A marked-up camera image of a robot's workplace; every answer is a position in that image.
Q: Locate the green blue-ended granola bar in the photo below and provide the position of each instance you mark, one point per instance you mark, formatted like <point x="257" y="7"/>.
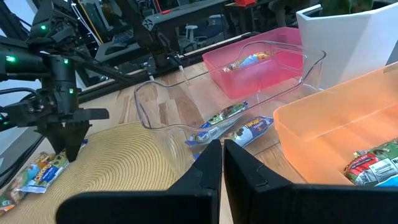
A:
<point x="217" y="119"/>

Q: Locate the blue Chewy granola bar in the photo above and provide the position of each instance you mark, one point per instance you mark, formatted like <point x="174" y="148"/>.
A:
<point x="46" y="174"/>

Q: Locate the black metal table frame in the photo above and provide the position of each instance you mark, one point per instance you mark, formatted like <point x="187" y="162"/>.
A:
<point x="161" y="53"/>

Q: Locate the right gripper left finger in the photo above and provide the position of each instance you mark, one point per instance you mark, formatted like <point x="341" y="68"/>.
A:
<point x="186" y="205"/>

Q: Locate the orange plastic bin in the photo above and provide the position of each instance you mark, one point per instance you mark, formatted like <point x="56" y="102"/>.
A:
<point x="326" y="133"/>

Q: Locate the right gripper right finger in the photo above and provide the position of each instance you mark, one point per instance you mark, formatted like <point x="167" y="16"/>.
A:
<point x="264" y="205"/>

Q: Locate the white hexagonal plant pot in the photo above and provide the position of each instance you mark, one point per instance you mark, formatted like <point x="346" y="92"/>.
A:
<point x="348" y="46"/>

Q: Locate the red-ended granola bar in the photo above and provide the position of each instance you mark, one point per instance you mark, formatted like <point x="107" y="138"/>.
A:
<point x="370" y="165"/>

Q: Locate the pink plastic bin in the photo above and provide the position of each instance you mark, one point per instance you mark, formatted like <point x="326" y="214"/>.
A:
<point x="273" y="81"/>

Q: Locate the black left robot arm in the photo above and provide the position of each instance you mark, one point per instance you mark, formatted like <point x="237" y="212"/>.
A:
<point x="59" y="81"/>

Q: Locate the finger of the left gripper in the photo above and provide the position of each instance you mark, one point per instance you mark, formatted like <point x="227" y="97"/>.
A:
<point x="76" y="140"/>
<point x="54" y="137"/>

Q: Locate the green orange-ended granola bar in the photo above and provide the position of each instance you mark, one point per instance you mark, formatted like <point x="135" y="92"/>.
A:
<point x="15" y="189"/>

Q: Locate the green cactus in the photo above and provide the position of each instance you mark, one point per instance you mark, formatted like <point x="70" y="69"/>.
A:
<point x="345" y="6"/>

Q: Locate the purple Chewy granola bar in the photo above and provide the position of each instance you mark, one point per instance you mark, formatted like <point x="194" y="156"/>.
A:
<point x="252" y="129"/>

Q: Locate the clear plastic bin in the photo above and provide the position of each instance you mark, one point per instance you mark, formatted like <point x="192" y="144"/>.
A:
<point x="174" y="149"/>

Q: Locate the round woven straw placemat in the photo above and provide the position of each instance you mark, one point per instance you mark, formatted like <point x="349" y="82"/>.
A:
<point x="124" y="161"/>

